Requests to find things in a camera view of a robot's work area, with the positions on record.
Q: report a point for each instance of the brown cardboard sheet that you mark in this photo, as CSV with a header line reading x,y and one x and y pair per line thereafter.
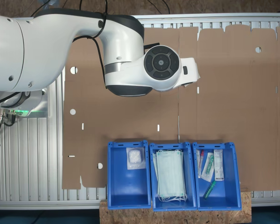
x,y
235,105
121,116

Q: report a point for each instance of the packed green syringe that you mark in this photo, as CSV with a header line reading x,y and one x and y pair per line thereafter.
x,y
208,166

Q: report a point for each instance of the packed red-capped tube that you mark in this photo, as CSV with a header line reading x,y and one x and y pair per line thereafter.
x,y
201,168

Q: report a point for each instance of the long white printed packet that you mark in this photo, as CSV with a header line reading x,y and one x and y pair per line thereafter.
x,y
219,165

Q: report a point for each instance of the pale surgical face mask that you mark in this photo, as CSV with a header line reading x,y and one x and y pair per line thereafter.
x,y
155,163
170,172

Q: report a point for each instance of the white sealed gauze packet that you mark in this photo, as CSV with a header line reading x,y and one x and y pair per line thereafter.
x,y
135,158

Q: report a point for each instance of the blue plastic bin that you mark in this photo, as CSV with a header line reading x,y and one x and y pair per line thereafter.
x,y
228,186
191,177
128,186

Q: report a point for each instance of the loose green syringe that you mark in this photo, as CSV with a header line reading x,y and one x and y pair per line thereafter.
x,y
211,187

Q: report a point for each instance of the chipboard wood block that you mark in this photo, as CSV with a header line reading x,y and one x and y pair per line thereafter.
x,y
177,217

